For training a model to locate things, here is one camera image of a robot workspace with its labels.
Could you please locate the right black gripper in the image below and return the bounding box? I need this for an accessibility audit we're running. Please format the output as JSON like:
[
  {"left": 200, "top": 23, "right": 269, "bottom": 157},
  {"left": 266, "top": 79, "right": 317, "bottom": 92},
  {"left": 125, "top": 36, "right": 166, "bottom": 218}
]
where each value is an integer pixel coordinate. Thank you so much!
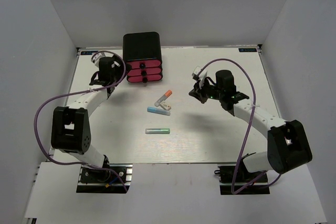
[{"left": 190, "top": 77, "right": 224, "bottom": 104}]

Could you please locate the pink drawer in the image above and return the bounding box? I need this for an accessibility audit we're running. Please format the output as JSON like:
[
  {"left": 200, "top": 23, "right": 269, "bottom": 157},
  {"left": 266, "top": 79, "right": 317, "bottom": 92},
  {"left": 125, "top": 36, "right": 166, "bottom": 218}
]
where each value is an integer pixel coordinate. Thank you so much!
[
  {"left": 128, "top": 67, "right": 162, "bottom": 77},
  {"left": 127, "top": 60, "right": 162, "bottom": 69},
  {"left": 127, "top": 74, "right": 163, "bottom": 83}
]

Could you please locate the orange capped highlighter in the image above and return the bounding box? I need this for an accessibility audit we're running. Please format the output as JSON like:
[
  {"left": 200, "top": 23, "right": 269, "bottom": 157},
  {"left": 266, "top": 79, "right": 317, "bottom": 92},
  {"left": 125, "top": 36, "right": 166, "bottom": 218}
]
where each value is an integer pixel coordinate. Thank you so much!
[{"left": 154, "top": 90, "right": 172, "bottom": 107}]

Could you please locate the black drawer cabinet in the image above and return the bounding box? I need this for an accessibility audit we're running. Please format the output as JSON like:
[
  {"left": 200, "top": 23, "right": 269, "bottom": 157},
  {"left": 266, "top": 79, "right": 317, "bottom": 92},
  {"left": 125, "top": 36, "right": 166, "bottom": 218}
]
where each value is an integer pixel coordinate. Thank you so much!
[{"left": 122, "top": 31, "right": 162, "bottom": 77}]

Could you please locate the blue capped highlighter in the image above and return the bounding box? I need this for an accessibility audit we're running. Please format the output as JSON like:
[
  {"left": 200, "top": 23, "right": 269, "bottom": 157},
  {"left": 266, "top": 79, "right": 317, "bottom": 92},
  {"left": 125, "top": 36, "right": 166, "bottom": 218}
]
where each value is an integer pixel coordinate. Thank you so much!
[{"left": 147, "top": 107, "right": 171, "bottom": 116}]

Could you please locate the green capped highlighter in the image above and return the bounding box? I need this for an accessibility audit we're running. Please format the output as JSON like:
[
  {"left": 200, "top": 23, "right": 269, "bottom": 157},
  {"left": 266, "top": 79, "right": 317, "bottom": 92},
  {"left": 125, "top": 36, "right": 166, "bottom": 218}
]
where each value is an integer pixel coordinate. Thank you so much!
[{"left": 145, "top": 128, "right": 171, "bottom": 134}]

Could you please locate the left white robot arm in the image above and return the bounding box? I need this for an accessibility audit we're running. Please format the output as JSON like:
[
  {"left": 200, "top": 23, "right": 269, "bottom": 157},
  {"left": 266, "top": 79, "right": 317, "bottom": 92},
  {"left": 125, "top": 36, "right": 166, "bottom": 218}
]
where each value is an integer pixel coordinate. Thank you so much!
[{"left": 51, "top": 56, "right": 127, "bottom": 182}]

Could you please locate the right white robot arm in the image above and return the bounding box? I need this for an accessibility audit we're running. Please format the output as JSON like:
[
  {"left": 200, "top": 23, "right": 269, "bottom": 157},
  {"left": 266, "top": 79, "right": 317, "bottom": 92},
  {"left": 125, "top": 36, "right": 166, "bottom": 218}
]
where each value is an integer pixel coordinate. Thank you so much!
[{"left": 189, "top": 67, "right": 312, "bottom": 182}]

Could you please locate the left blue corner label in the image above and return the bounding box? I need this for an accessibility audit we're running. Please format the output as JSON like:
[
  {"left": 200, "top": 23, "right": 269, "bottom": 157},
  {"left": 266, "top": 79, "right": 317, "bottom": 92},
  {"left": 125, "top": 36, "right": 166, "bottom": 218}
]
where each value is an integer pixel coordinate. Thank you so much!
[{"left": 80, "top": 50, "right": 98, "bottom": 56}]

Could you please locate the blue corner label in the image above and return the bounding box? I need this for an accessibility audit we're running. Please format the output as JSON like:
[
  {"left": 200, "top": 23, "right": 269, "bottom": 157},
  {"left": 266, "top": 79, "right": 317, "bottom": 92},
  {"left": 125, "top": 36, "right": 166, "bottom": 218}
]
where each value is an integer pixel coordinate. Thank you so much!
[
  {"left": 238, "top": 48, "right": 257, "bottom": 52},
  {"left": 80, "top": 50, "right": 98, "bottom": 56}
]

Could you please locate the small staples box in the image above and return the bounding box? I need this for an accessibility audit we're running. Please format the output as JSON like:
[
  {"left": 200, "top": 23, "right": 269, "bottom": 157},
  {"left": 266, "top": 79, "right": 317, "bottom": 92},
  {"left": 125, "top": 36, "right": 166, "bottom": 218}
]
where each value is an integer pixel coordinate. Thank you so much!
[{"left": 160, "top": 101, "right": 171, "bottom": 111}]

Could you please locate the right blue corner label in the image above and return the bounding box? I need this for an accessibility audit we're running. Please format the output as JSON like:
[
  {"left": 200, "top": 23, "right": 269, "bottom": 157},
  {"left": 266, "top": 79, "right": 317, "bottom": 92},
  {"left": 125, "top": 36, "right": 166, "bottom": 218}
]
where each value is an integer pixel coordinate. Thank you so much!
[{"left": 238, "top": 48, "right": 257, "bottom": 52}]

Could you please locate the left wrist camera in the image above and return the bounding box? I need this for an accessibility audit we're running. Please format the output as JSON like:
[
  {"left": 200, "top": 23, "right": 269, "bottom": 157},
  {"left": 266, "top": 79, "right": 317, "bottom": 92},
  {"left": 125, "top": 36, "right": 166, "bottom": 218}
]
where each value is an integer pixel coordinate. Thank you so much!
[{"left": 91, "top": 52, "right": 105, "bottom": 67}]

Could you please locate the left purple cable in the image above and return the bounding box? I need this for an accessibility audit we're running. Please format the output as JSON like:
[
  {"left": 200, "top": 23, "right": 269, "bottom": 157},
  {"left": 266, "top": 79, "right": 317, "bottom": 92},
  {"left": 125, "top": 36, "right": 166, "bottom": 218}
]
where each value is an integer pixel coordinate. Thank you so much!
[{"left": 34, "top": 50, "right": 131, "bottom": 193}]

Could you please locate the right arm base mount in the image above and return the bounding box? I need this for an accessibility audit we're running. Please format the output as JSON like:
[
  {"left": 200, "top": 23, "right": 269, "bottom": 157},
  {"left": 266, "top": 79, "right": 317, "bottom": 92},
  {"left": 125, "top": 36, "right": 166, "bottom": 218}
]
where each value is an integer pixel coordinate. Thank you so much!
[{"left": 214, "top": 164, "right": 270, "bottom": 195}]

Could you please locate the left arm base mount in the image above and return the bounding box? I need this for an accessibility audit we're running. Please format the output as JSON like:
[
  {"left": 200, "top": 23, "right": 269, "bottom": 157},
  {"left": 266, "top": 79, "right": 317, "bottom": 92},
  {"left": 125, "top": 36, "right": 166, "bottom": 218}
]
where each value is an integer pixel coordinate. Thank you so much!
[{"left": 76, "top": 164, "right": 133, "bottom": 194}]

